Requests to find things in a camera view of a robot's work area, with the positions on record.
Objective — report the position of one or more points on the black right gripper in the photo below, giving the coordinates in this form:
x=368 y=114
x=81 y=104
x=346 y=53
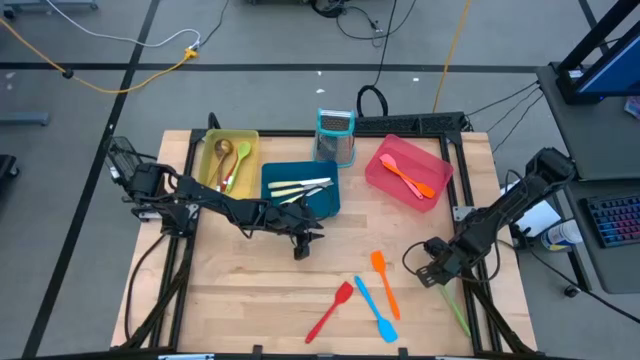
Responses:
x=447 y=255

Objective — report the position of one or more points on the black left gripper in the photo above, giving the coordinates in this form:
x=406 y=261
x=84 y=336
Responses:
x=287 y=220

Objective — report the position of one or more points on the green silicone spatula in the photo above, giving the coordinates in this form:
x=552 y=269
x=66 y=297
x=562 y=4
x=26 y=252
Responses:
x=457 y=312

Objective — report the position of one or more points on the teal blue plastic bin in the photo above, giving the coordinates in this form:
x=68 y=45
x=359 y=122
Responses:
x=300 y=170

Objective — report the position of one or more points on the orange silicone spatula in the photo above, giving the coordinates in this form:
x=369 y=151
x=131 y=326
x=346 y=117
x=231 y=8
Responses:
x=425 y=190
x=378 y=261

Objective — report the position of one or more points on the red silicone spatula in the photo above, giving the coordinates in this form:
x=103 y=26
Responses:
x=344 y=292

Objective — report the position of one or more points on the pink plastic bin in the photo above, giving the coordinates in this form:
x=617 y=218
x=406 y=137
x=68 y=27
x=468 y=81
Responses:
x=430 y=160

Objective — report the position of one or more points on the blue silicone spatula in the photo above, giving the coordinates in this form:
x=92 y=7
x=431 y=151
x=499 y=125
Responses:
x=386 y=330

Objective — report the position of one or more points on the pink silicone spatula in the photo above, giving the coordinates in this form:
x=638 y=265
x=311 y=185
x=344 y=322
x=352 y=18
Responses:
x=387 y=161

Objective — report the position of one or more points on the green silicone spoon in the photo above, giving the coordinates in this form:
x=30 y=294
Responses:
x=244 y=149

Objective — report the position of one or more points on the wooden utensil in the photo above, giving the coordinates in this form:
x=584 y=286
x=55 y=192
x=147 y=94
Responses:
x=220 y=172

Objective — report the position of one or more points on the brown wooden spoon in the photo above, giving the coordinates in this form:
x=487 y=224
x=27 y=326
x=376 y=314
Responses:
x=223 y=147

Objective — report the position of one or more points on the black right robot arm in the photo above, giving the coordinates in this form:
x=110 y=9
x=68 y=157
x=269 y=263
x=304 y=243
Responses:
x=500 y=215

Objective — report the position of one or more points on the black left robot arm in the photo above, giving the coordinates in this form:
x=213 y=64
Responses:
x=220 y=202

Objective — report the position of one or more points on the yellow plastic bin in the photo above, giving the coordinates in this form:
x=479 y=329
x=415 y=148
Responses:
x=250 y=175

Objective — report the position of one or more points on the white paper sheet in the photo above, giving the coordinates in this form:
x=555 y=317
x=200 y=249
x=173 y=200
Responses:
x=542 y=220

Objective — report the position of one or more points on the white labelled bottle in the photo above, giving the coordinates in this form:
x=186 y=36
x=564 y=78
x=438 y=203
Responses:
x=562 y=235

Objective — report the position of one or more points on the black caster wheel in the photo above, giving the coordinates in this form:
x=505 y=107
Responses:
x=571 y=292

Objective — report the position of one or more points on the black perforated control box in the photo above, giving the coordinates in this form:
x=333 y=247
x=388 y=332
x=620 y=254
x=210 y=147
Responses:
x=425 y=122

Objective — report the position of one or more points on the grey desk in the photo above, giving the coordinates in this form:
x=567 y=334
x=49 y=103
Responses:
x=615 y=270
x=575 y=125

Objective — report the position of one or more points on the backlit black keyboard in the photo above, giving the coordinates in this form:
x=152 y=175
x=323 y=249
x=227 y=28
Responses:
x=617 y=220

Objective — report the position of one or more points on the black mesh controller box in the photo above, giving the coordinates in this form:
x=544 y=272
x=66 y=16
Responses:
x=122 y=155

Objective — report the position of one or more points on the monitor with blue screen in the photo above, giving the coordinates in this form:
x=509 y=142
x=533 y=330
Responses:
x=615 y=70

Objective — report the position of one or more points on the black monitor stand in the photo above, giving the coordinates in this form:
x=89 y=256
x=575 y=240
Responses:
x=590 y=45

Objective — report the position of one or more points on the grey floor bar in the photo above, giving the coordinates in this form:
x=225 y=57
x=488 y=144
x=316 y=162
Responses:
x=25 y=118

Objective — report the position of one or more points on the black chair base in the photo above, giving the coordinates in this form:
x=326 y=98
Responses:
x=7 y=167

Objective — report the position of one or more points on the grey cart base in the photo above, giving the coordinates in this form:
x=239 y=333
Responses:
x=50 y=5

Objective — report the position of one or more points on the black aluminium table frame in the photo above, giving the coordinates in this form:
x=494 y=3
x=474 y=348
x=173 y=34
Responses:
x=190 y=150

